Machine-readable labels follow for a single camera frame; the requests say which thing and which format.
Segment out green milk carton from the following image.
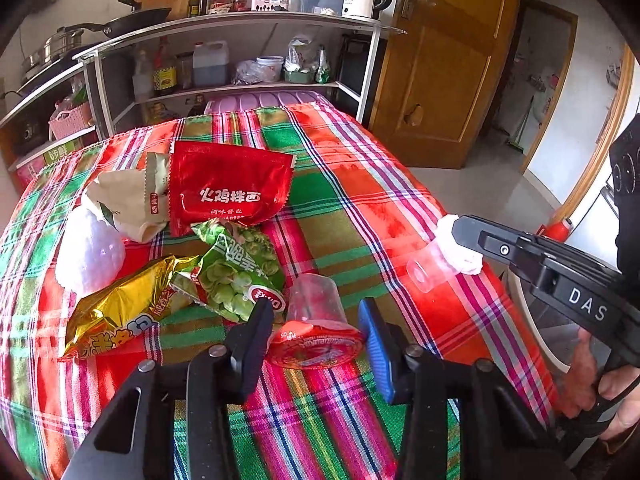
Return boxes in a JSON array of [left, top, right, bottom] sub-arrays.
[[42, 135, 86, 163]]

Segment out white plastic tub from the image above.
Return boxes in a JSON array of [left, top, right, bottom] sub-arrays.
[[256, 56, 285, 82]]

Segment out dark glass jar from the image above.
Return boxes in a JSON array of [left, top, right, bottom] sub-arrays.
[[175, 52, 195, 91]]

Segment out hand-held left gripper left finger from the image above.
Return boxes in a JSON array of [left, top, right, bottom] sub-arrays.
[[62, 299, 276, 480]]

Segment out plaid tablecloth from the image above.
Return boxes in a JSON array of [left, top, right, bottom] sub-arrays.
[[0, 101, 561, 480]]

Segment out storage box with pink lid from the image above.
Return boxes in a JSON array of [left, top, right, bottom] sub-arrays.
[[204, 89, 333, 116]]

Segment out person's right hand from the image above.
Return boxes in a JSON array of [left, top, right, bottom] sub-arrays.
[[557, 327, 640, 443]]

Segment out pink woven basket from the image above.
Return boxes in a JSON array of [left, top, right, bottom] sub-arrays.
[[48, 101, 93, 141]]

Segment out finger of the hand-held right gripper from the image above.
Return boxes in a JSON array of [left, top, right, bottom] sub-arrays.
[[449, 214, 543, 275]]

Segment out red sauce packet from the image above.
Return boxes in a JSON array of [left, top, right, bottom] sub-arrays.
[[167, 141, 297, 238]]

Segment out green pea snack packet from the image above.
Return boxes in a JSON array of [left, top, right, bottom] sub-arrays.
[[170, 220, 288, 323]]

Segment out wooden door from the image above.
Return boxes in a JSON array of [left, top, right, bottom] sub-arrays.
[[367, 0, 526, 171]]

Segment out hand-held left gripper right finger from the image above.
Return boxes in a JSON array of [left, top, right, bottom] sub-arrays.
[[357, 297, 576, 480]]

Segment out grey metal kitchen shelf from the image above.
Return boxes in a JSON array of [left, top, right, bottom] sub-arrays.
[[0, 10, 408, 176]]

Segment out pink carton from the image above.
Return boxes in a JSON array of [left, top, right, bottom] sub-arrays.
[[12, 152, 48, 188]]

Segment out gold snack packet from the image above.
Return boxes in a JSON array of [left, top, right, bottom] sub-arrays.
[[57, 255, 201, 363]]

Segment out white crumpled bag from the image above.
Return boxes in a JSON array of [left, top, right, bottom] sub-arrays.
[[55, 207, 126, 298]]

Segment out soy sauce bottle red cap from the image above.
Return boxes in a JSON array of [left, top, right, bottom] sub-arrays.
[[152, 36, 177, 97]]

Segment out white tissue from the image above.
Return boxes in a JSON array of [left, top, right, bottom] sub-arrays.
[[436, 214, 485, 276]]

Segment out black wok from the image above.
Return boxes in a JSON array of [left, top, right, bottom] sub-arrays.
[[62, 0, 173, 41]]

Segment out crumpled clear plastic bag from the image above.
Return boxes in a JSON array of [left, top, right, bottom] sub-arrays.
[[232, 60, 266, 86]]

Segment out black cooktop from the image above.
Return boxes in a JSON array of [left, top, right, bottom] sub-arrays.
[[17, 47, 101, 91]]

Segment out plastic jug of dark liquid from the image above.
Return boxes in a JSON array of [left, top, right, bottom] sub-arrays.
[[191, 41, 231, 87]]

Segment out clear plastic bottle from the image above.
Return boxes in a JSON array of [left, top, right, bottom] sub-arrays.
[[132, 50, 153, 103]]

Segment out steel steamer pot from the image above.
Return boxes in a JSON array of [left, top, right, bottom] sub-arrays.
[[22, 26, 86, 73]]

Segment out clear cup with red lid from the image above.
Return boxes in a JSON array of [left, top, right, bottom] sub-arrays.
[[265, 274, 368, 371]]

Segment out plastic bag of goods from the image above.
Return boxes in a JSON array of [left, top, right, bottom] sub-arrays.
[[285, 35, 321, 73]]

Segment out beige crumpled wrapper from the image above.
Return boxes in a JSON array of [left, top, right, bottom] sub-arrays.
[[81, 152, 173, 243]]

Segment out small clear plastic cup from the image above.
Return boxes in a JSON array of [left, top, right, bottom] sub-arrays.
[[406, 245, 461, 293]]

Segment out red container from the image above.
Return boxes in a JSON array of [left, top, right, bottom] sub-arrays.
[[537, 217, 572, 242]]

